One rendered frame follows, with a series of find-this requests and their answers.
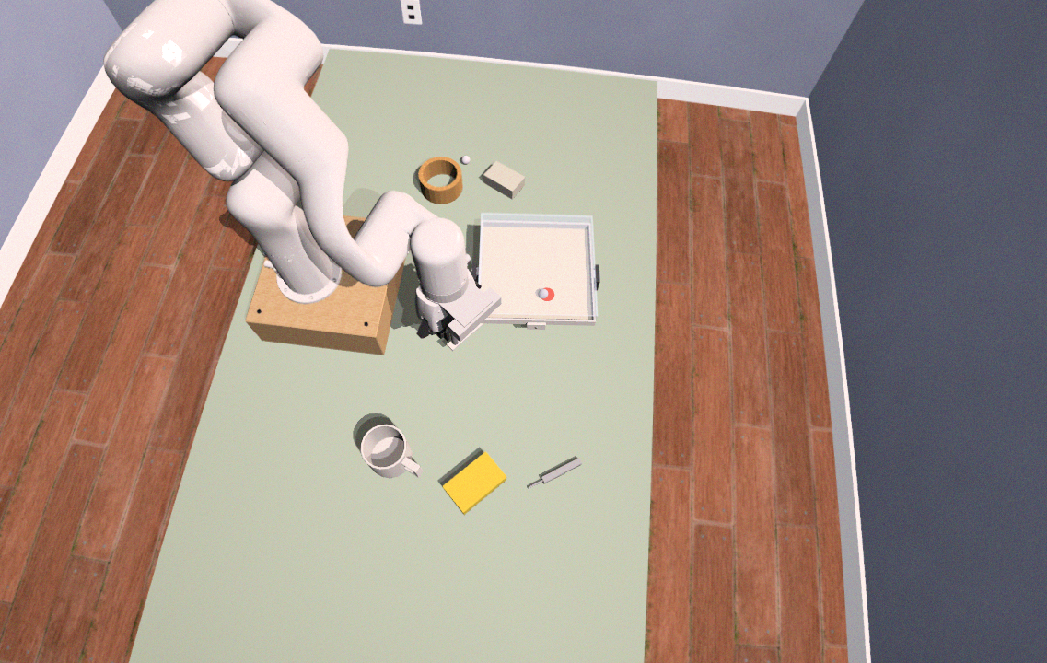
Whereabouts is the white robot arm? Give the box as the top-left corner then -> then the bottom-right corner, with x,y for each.
103,0 -> 502,342

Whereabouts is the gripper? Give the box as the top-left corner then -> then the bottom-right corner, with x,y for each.
415,270 -> 482,341

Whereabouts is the white mug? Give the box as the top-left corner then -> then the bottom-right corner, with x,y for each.
361,425 -> 423,478

